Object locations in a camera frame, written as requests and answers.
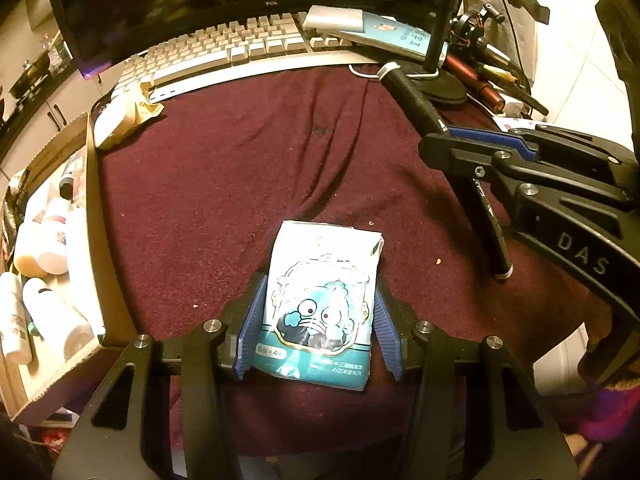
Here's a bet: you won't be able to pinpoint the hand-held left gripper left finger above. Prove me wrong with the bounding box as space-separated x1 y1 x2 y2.
52 270 273 480

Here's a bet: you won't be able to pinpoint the white bottle with grey text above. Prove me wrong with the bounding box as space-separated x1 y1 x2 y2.
0 272 33 363

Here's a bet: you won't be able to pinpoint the white keyboard wrist rest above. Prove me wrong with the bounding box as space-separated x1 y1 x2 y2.
150 50 386 103

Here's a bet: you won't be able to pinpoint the black pan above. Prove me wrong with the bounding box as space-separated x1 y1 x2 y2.
9 55 53 98

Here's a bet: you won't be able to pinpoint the pens beside stand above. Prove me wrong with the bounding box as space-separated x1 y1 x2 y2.
470 42 551 117

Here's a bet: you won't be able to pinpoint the white bottle with red label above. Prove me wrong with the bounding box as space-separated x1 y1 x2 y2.
37 212 69 276

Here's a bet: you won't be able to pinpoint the white cabinet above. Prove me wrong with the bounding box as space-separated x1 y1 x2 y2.
0 67 121 161

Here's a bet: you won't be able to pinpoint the white tube with red print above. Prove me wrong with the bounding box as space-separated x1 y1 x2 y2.
492 112 546 134

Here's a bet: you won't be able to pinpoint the cardboard box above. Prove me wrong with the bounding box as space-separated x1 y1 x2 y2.
10 112 108 426

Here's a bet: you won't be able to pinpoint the white roll-on bottle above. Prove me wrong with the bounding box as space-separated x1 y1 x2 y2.
22 277 96 357

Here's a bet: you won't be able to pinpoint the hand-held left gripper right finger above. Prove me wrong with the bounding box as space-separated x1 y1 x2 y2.
372 277 581 480

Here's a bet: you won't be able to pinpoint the white cable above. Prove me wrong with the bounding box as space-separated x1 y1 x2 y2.
348 62 401 81

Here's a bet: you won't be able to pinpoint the blue book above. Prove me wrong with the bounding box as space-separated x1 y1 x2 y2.
325 10 448 63

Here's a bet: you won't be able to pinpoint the white keyboard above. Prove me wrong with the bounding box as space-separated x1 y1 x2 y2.
111 10 363 103

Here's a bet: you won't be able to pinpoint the cream wrapped packet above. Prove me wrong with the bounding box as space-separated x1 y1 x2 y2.
92 82 166 151

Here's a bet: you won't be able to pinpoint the black pen with white tip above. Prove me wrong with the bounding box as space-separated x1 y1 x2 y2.
382 62 516 281

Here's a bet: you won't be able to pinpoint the black desk stand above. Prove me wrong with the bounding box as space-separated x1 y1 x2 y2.
395 0 468 109

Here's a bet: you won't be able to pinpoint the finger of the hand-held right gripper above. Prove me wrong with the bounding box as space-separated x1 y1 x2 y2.
446 125 640 181
419 132 633 211

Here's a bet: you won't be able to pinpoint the teal cartoon tissue pack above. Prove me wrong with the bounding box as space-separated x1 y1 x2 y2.
250 220 385 392

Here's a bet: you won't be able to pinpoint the grey and white box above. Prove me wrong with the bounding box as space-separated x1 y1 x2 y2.
302 5 366 33

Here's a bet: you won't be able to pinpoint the maroon cloth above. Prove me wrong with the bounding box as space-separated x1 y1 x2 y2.
95 62 616 480

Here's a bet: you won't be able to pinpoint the yellow pen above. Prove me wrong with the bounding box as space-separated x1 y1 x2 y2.
477 62 518 86

